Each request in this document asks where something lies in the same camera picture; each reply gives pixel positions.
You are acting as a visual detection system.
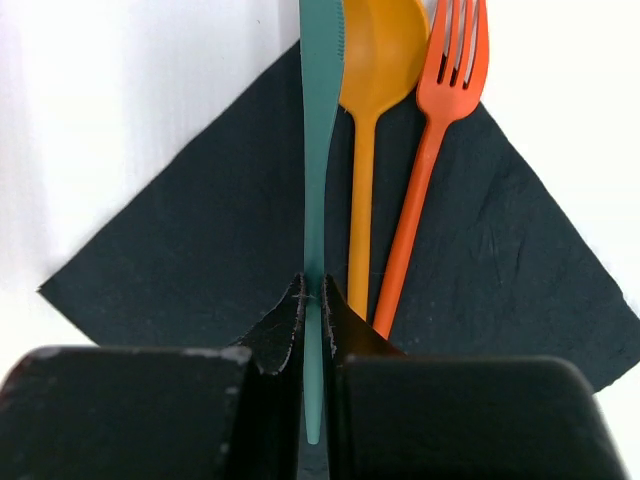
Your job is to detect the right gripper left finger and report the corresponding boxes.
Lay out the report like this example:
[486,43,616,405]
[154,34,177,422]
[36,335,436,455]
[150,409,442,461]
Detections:
[1,277,306,479]

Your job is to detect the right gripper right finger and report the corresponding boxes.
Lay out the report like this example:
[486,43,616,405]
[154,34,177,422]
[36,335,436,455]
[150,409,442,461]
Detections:
[322,276,627,479]

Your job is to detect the black paper napkin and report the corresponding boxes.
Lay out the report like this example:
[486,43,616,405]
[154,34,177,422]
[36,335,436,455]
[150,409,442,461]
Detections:
[40,47,639,389]

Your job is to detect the orange plastic fork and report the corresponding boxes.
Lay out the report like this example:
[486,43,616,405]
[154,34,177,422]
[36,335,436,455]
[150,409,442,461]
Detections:
[373,1,489,338]

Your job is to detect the yellow plastic spoon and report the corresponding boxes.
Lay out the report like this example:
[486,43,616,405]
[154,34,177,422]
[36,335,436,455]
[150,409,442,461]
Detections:
[339,0,429,320]

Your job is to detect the teal plastic knife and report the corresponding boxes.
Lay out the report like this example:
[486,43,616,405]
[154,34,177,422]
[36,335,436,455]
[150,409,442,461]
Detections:
[299,0,345,445]

